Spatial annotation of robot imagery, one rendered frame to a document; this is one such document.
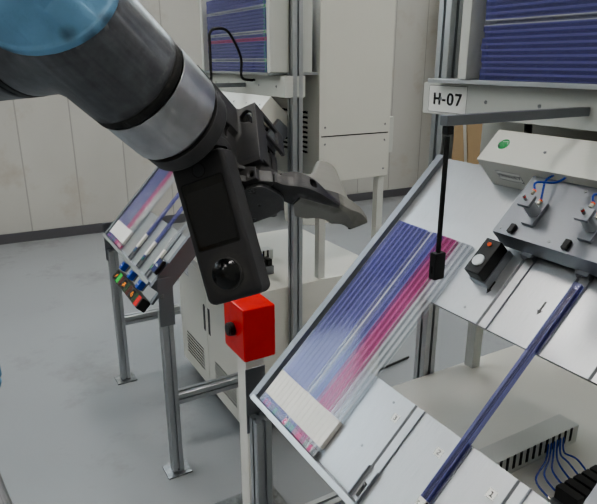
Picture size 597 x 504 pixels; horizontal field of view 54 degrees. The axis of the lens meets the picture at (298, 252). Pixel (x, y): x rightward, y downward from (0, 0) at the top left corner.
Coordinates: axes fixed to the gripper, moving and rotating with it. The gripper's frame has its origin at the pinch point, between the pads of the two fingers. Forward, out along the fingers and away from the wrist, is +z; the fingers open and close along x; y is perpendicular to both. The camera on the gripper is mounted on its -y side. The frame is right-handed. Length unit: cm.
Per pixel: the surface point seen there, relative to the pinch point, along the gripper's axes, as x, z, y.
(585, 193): -33, 50, 23
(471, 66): -23, 49, 58
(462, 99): -19, 57, 57
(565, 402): -19, 113, 2
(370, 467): 14, 54, -13
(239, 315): 54, 83, 36
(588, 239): -30, 47, 13
